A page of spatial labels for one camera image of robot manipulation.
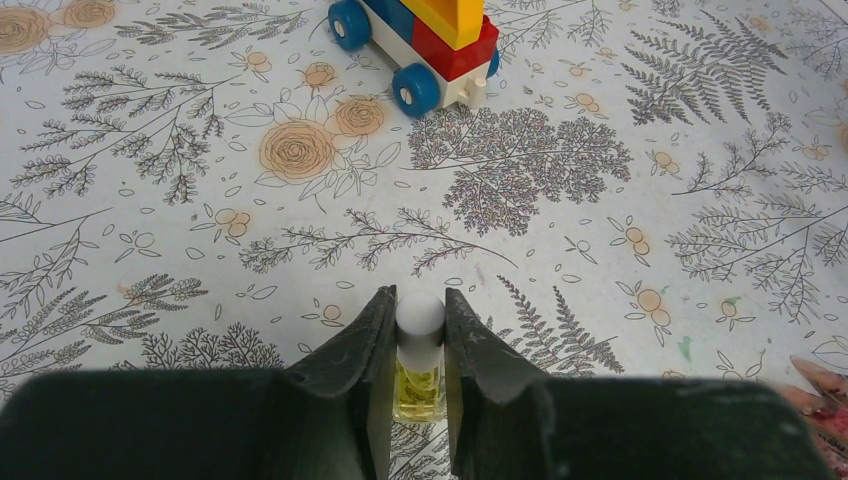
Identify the person's hand dark nails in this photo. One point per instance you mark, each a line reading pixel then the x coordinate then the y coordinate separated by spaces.
pixel 825 411

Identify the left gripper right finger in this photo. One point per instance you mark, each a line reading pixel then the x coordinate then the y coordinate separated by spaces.
pixel 508 419

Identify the floral patterned table cloth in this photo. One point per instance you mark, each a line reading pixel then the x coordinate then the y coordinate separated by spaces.
pixel 651 189

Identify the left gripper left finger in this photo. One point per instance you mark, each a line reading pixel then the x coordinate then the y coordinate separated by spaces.
pixel 328 416

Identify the yellow red toy block car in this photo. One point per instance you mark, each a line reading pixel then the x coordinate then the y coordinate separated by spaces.
pixel 446 51

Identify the yellow nail polish bottle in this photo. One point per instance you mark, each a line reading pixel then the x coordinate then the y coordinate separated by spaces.
pixel 419 397

